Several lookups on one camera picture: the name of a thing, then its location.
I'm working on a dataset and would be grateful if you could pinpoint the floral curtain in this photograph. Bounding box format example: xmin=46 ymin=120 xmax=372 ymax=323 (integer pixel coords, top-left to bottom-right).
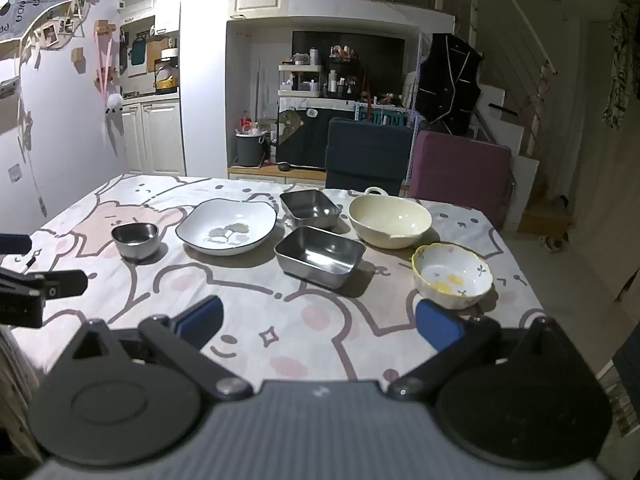
xmin=602 ymin=0 xmax=640 ymax=129

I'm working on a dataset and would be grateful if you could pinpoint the pink ribbon with white pompom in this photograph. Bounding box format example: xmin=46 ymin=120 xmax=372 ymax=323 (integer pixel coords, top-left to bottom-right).
xmin=93 ymin=24 xmax=125 ymax=114

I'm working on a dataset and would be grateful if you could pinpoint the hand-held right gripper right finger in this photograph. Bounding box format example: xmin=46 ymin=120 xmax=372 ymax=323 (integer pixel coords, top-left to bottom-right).
xmin=387 ymin=299 xmax=584 ymax=403

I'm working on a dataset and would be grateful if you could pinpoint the wall photo collage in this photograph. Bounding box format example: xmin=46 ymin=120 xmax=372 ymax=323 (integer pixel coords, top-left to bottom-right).
xmin=0 ymin=0 xmax=98 ymax=57

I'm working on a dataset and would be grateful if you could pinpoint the large rectangular steel tray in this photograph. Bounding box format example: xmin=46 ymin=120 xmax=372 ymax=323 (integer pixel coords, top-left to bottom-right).
xmin=273 ymin=226 xmax=366 ymax=290

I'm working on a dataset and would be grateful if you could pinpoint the white kitchen cabinet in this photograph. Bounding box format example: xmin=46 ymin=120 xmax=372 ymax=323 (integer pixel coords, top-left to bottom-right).
xmin=119 ymin=97 xmax=182 ymax=176

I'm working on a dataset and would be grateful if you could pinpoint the small round steel bowl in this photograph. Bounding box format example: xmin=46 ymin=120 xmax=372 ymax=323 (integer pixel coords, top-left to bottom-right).
xmin=111 ymin=222 xmax=161 ymax=263

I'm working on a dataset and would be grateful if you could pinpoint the low wood-topped drawer cabinet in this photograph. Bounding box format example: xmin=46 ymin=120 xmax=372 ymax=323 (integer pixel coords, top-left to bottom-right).
xmin=227 ymin=163 xmax=327 ymax=184

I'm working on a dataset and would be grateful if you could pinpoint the cream bowl with handle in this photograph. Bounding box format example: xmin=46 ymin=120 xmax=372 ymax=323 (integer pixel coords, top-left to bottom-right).
xmin=347 ymin=186 xmax=433 ymax=250

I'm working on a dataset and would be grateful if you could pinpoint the dark blue chair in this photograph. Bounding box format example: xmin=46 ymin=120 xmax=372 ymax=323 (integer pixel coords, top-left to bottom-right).
xmin=324 ymin=117 xmax=415 ymax=194

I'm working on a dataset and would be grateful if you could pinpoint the small rectangular steel tray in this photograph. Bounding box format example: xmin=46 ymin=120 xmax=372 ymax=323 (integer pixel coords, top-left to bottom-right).
xmin=279 ymin=189 xmax=342 ymax=234

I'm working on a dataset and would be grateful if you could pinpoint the bear printed tablecloth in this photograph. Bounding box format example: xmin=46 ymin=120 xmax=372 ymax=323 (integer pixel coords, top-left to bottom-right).
xmin=7 ymin=174 xmax=547 ymax=402

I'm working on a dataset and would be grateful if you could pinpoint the purple chair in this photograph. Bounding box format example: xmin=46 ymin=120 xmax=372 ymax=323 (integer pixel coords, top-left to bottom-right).
xmin=406 ymin=130 xmax=516 ymax=232

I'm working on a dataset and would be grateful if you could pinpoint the brown wooden step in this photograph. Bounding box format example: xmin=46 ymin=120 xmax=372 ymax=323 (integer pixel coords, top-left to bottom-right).
xmin=519 ymin=201 xmax=572 ymax=234

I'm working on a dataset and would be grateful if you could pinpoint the white leaf print plate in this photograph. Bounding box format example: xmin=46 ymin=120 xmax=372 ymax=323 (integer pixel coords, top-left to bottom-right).
xmin=175 ymin=198 xmax=278 ymax=256

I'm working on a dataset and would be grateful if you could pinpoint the teal sign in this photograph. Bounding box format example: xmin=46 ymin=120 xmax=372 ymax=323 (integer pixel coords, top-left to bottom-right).
xmin=354 ymin=104 xmax=406 ymax=129

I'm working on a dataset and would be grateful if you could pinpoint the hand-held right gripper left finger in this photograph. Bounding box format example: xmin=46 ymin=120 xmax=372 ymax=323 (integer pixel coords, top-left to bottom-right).
xmin=59 ymin=295 xmax=254 ymax=404

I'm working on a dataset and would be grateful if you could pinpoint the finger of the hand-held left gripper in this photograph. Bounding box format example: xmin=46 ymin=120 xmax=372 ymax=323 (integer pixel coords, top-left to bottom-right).
xmin=0 ymin=233 xmax=34 ymax=256
xmin=0 ymin=268 xmax=89 ymax=299

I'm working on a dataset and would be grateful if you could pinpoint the white staircase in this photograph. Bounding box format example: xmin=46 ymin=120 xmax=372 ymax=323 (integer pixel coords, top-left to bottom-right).
xmin=472 ymin=62 xmax=558 ymax=201

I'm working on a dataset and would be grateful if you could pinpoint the black kitchen appliance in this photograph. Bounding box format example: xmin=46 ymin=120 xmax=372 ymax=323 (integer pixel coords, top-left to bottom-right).
xmin=154 ymin=47 xmax=180 ymax=95

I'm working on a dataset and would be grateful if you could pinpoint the wooden cutting board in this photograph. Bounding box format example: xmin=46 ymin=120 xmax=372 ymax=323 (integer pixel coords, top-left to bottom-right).
xmin=146 ymin=37 xmax=172 ymax=74

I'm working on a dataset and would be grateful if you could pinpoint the black jacket with white trim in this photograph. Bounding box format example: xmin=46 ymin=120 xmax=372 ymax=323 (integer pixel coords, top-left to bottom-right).
xmin=416 ymin=33 xmax=484 ymax=136

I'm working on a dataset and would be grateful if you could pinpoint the white scalloped yellow print bowl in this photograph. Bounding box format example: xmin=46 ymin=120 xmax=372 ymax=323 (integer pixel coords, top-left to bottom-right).
xmin=411 ymin=242 xmax=494 ymax=310

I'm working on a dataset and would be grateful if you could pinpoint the white shelf rack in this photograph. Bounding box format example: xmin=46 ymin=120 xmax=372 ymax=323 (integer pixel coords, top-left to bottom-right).
xmin=277 ymin=62 xmax=322 ymax=99

